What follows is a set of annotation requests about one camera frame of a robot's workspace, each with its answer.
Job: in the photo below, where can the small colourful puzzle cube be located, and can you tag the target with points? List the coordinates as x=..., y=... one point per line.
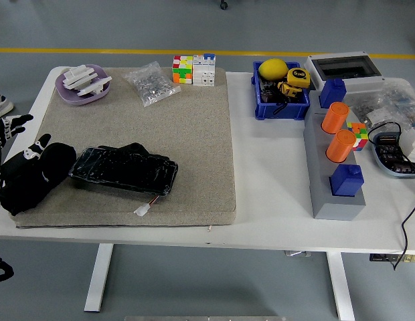
x=359, y=135

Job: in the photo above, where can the yellow tape measure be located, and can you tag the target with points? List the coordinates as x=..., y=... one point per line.
x=298, y=77

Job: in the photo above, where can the grey-brown mat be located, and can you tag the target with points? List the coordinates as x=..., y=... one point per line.
x=194, y=133

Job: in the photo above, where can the black panel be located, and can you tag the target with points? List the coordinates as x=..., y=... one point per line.
x=127, y=170

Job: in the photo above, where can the clear bag of screws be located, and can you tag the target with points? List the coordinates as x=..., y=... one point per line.
x=150, y=87

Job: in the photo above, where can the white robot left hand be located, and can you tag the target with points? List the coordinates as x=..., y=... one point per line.
x=30, y=152

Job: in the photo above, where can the silver table bracket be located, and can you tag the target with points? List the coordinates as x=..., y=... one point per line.
x=298, y=253

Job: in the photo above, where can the white table leg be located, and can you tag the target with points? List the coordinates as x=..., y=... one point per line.
x=98, y=284
x=341, y=291

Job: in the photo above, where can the white plastic piece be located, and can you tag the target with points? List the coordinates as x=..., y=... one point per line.
x=411, y=142

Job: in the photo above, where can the yellow lemon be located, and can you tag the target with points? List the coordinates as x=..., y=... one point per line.
x=272, y=68

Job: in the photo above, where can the large clear parts bag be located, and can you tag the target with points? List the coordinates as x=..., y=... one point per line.
x=398, y=97

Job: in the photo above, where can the blue-grey tray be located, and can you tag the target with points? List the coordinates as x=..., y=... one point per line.
x=378, y=164

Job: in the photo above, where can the large colourful puzzle cube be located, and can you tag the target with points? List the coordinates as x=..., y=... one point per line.
x=182, y=72

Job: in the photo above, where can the grey block base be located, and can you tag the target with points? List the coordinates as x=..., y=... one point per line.
x=314, y=150

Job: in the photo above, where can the black table controller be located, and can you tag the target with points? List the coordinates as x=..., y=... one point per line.
x=381, y=258

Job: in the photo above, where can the white plastic part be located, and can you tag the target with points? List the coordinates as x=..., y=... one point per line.
x=93, y=87
x=78, y=75

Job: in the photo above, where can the blue square block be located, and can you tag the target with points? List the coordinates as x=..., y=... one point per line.
x=346, y=182
x=331, y=95

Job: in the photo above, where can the blue plastic bin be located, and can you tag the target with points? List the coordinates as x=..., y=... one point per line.
x=281, y=112

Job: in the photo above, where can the black caster wheel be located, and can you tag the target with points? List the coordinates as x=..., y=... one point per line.
x=223, y=4

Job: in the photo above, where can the grey electrical enclosure box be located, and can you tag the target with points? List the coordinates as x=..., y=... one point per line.
x=314, y=67

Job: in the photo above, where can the orange cylinder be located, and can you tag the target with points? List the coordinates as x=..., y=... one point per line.
x=334, y=118
x=339, y=147

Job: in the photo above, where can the black circuit boards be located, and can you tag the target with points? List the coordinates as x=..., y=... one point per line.
x=391, y=157

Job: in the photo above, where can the clear bag of dark parts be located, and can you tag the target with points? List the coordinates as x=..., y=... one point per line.
x=361, y=107

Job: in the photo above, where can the white circuit breaker block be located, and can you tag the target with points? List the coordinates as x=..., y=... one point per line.
x=204, y=73

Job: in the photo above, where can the purple tray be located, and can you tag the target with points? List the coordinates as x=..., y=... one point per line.
x=72, y=98

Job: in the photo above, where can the yellow black tool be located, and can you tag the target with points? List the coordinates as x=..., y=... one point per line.
x=288, y=89

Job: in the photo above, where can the person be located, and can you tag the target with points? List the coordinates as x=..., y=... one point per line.
x=1, y=107

